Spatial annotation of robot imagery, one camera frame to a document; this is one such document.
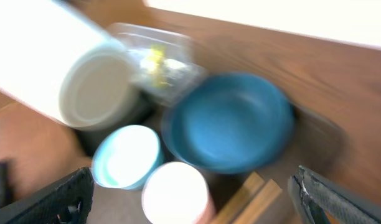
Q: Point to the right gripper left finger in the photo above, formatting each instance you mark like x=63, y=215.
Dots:
x=68, y=200

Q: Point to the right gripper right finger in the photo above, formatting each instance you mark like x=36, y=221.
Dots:
x=315, y=197

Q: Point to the pink cup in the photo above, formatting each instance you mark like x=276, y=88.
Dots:
x=177, y=193

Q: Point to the yellow snack wrapper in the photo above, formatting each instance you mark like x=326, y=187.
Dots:
x=157, y=57

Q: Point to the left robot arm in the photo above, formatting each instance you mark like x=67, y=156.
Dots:
x=58, y=62

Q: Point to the clear plastic waste bin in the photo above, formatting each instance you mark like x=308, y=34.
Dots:
x=139, y=40

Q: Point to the right wooden chopstick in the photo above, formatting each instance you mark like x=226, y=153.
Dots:
x=259, y=204

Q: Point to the wooden chopstick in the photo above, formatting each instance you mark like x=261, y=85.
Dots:
x=231, y=210
x=259, y=204

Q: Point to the brown serving tray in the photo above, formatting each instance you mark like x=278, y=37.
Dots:
x=316, y=142

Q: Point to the light blue rice bowl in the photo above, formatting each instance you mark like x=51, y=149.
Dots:
x=127, y=157

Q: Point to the left wooden chopstick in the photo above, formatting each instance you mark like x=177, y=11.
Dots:
x=231, y=210

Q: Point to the dark blue bowl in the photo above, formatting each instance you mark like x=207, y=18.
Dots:
x=231, y=123

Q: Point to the black tray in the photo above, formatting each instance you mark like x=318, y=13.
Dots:
x=143, y=109

